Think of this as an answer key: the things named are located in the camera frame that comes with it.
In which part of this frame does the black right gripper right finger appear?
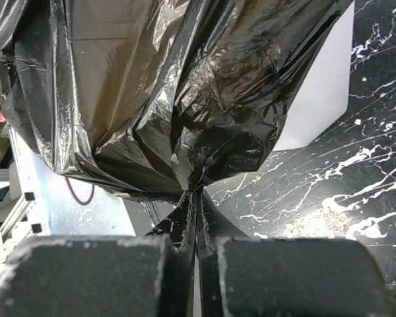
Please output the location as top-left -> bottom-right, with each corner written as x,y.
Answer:
197,194 -> 396,316

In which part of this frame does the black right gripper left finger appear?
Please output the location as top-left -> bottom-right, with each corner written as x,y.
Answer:
0,193 -> 197,316

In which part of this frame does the black trash bag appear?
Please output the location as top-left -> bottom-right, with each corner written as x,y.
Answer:
0,1 -> 349,201

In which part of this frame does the white faceted trash bin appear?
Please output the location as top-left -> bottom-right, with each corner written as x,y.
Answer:
273,1 -> 354,151

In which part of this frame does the aluminium rail with slots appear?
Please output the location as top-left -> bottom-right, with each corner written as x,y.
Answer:
0,128 -> 50,265

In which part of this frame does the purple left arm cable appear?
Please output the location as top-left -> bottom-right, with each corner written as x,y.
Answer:
65,176 -> 96,205

